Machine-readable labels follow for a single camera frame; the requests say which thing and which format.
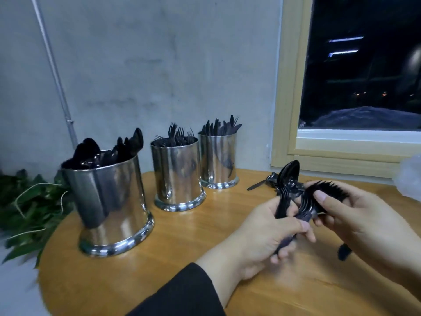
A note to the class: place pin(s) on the person's right hand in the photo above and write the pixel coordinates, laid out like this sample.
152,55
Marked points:
375,227

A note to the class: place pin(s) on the person's left hand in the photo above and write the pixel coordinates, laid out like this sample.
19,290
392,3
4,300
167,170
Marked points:
263,237

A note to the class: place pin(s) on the pile of black plastic cutlery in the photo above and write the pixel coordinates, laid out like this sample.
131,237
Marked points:
273,181

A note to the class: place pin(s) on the black plastic fork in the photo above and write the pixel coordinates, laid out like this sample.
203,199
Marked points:
325,191

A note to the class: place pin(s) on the bunch of black knives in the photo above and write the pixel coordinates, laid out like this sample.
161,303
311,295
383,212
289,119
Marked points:
220,127

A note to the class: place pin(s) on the bunch of black forks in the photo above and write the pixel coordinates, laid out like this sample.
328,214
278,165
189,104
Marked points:
174,136

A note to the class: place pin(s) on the bunch of black spoons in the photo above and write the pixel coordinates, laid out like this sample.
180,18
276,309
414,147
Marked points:
89,151

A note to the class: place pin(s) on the person's left forearm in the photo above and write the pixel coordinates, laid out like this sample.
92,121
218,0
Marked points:
191,289

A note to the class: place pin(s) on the person's right forearm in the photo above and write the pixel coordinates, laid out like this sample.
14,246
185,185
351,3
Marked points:
416,283

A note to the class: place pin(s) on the clear plastic bag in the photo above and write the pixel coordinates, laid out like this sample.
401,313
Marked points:
409,177

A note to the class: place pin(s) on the dark parked car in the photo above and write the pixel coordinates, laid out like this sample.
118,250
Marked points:
368,118

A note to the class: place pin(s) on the green leafy plant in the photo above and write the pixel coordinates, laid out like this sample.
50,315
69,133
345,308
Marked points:
26,214

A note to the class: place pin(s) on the grey metal pipe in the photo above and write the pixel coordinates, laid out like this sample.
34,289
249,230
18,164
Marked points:
52,69

